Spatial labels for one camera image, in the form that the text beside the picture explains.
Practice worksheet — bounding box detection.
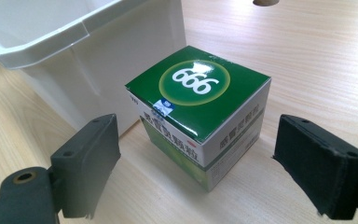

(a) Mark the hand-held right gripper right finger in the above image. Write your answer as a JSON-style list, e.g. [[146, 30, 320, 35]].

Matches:
[[272, 114, 358, 221]]

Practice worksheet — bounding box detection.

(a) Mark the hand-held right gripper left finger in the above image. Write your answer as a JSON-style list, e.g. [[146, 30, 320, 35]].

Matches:
[[49, 113, 122, 220]]

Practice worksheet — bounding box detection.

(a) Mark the white plastic bin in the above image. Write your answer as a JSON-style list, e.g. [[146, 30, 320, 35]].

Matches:
[[0, 0, 188, 137]]

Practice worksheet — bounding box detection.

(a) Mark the green and white medicine box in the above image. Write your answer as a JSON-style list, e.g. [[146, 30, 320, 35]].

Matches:
[[124, 45, 272, 192]]

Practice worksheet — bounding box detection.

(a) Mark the round brown object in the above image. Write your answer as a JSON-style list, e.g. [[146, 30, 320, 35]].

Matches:
[[252, 0, 281, 7]]

